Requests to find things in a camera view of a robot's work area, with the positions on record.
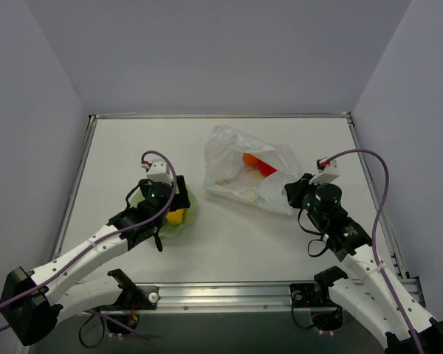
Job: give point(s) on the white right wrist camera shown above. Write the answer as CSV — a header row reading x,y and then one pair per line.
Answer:
x,y
327,171

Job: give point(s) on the red fake apple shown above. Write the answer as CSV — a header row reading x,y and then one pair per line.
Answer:
x,y
265,169

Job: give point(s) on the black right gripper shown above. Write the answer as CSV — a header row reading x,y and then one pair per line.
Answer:
x,y
295,189

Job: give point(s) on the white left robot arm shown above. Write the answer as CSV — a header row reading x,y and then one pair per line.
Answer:
x,y
32,301

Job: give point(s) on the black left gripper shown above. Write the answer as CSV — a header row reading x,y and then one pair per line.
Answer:
x,y
182,193

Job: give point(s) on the orange fake fruit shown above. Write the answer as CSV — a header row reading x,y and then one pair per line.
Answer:
x,y
250,160

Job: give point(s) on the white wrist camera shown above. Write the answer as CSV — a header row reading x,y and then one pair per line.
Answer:
x,y
327,171
157,171

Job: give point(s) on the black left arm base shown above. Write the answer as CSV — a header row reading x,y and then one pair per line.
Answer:
x,y
131,298

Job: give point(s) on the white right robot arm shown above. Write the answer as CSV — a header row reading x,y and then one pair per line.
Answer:
x,y
363,285

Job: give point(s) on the yellow fake banana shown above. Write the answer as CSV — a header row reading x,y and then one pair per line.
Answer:
x,y
176,217

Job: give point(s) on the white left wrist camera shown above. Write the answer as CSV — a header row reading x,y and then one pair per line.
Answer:
x,y
157,171

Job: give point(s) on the green wavy glass bowl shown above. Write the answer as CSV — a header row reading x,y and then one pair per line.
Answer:
x,y
190,214

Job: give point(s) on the aluminium front frame rail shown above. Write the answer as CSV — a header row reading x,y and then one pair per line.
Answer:
x,y
192,297

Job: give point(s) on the white plastic bag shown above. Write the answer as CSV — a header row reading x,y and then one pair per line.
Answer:
x,y
227,176

